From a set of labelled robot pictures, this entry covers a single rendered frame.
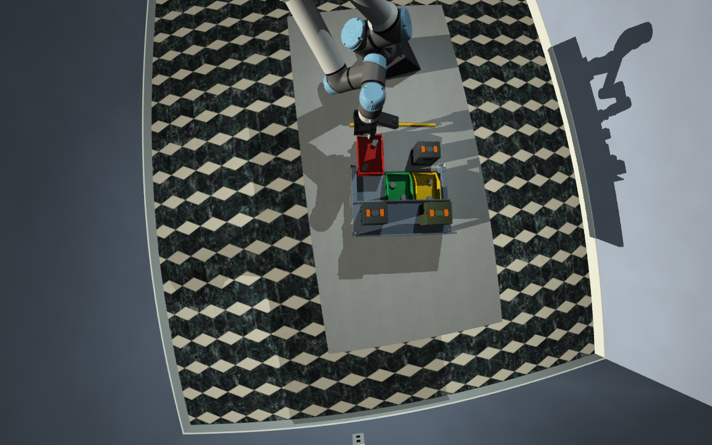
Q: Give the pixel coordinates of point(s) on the dark grey metal shelf rack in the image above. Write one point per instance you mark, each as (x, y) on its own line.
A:
(403, 215)

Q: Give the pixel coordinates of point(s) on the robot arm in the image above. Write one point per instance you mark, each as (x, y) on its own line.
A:
(374, 39)

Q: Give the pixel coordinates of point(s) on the red bin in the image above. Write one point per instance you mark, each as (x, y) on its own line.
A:
(373, 156)

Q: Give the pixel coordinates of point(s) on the yellow open bin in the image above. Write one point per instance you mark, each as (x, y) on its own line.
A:
(421, 190)

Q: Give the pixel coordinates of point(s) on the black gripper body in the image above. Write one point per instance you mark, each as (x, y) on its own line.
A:
(361, 127)

